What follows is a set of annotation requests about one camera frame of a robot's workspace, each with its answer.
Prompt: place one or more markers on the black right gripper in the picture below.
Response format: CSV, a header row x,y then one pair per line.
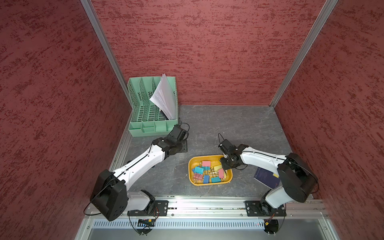
x,y
225,166

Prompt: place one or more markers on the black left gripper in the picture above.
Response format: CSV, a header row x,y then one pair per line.
x,y
184,148

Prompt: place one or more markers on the pink binder clip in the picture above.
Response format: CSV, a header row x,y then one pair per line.
x,y
198,178
206,164
221,174

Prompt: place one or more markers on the yellow binder clip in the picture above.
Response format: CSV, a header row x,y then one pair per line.
x,y
218,167

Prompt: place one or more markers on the teal binder clip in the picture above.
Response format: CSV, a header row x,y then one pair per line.
x,y
216,180
198,170

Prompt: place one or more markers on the yellow plastic storage box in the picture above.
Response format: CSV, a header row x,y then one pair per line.
x,y
208,170

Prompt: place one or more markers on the blue binder clip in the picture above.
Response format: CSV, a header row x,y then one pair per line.
x,y
206,179

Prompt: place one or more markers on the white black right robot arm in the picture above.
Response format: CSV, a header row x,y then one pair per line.
x,y
296,177

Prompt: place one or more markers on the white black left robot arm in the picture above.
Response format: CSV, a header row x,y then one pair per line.
x,y
111,195

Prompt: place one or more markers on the navy notebook with yellow label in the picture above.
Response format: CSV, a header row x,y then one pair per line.
x,y
267,178

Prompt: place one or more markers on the white paper stack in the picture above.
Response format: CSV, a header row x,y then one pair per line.
x,y
165,97

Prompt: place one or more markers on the green plastic file organizer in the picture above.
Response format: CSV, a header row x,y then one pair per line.
x,y
147,119

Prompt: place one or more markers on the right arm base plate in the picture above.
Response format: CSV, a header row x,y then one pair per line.
x,y
263,209

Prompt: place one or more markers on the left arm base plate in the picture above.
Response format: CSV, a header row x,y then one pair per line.
x,y
157,208

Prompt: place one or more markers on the aluminium front rail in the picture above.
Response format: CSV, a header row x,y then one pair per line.
x,y
192,207

